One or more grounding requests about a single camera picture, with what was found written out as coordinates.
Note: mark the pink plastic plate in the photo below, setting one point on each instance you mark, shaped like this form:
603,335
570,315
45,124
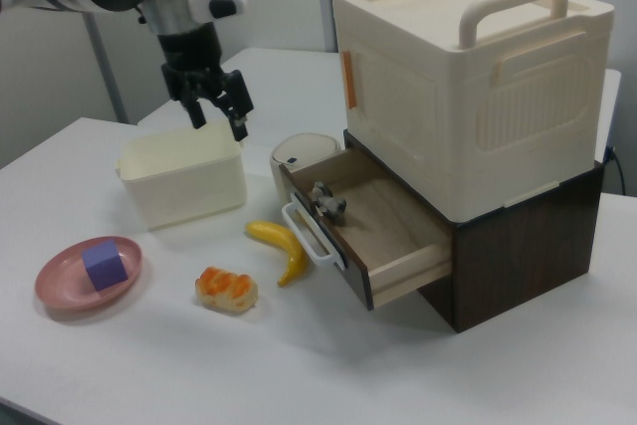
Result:
60,288

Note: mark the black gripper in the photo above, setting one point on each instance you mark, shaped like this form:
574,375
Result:
191,59

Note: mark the purple foam cube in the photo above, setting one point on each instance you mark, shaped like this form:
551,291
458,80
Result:
104,268

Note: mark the yellow toy banana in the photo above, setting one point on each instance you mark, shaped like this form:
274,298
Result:
286,242

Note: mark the cream plastic storage box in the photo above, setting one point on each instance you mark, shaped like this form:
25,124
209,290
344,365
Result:
473,96

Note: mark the white plastic open bin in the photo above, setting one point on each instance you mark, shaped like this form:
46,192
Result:
189,196

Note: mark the dark wood drawer cabinet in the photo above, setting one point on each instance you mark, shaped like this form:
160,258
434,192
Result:
522,256

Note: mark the small cream lidded trash can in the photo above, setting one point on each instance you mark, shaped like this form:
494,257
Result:
303,147

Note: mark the small panda toy figure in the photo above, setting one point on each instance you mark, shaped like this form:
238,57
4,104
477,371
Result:
328,203

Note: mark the orange glazed toy bread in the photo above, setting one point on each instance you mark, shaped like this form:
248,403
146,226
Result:
226,289

